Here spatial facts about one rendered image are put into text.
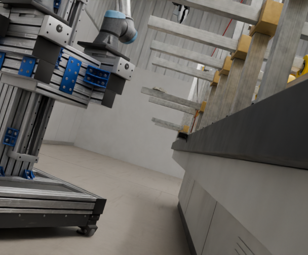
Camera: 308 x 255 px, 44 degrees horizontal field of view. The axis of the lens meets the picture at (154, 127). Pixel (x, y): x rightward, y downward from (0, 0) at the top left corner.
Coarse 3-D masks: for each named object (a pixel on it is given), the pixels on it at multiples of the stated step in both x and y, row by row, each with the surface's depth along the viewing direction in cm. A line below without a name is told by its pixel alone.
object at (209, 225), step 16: (192, 192) 308; (192, 208) 278; (208, 208) 211; (224, 208) 169; (192, 224) 254; (208, 224) 197; (224, 224) 160; (240, 224) 136; (192, 240) 233; (208, 240) 184; (224, 240) 152; (240, 240) 128; (256, 240) 112
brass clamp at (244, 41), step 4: (244, 36) 106; (248, 36) 106; (240, 40) 106; (244, 40) 106; (248, 40) 106; (240, 44) 106; (244, 44) 106; (248, 44) 106; (240, 48) 106; (244, 48) 106; (248, 48) 106; (232, 52) 117; (236, 52) 108; (240, 52) 107; (244, 52) 106; (232, 56) 114; (236, 56) 112; (240, 56) 110; (244, 56) 109; (232, 60) 117
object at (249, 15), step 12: (168, 0) 88; (180, 0) 86; (192, 0) 85; (204, 0) 85; (216, 0) 85; (228, 0) 85; (216, 12) 86; (228, 12) 85; (240, 12) 85; (252, 12) 85; (252, 24) 87; (300, 36) 86
